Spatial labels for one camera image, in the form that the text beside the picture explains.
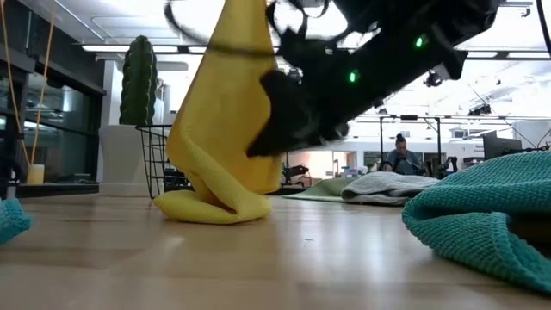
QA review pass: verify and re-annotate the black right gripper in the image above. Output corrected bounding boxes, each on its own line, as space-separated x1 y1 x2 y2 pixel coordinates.
245 40 352 158

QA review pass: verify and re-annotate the yellow microfiber towel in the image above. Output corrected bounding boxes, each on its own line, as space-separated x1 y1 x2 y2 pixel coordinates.
152 0 286 226

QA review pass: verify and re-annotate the black wire basket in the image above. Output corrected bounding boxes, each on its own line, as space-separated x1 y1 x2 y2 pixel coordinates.
134 123 195 200

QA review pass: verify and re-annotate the grey microfiber towel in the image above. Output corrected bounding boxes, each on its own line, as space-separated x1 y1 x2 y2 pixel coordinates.
340 170 441 207

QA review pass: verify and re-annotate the teal microfiber towel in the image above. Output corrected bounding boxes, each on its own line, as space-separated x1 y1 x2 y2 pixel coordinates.
401 151 551 297
0 197 35 246

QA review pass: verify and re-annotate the person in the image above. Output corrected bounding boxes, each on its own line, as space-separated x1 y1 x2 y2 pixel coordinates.
384 133 422 176

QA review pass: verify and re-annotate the green cactus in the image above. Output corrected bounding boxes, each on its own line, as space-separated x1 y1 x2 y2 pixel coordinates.
118 34 159 127

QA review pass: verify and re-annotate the black ceiling spotlight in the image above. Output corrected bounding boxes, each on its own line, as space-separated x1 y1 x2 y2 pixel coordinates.
423 70 445 88

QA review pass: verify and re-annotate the pale yellow cup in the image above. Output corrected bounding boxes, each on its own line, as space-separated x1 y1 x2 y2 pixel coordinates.
26 163 46 186

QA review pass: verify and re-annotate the black computer monitor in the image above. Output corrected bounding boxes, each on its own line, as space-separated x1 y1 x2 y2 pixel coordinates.
482 130 523 162

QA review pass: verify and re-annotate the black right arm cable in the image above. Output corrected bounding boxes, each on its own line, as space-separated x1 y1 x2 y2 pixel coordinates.
162 0 281 58

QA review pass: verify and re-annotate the black background frame rig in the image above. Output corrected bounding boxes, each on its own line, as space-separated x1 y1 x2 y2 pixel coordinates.
378 114 443 178

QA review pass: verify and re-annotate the yellow extension cable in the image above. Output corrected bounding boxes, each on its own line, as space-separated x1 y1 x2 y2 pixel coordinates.
0 0 58 170

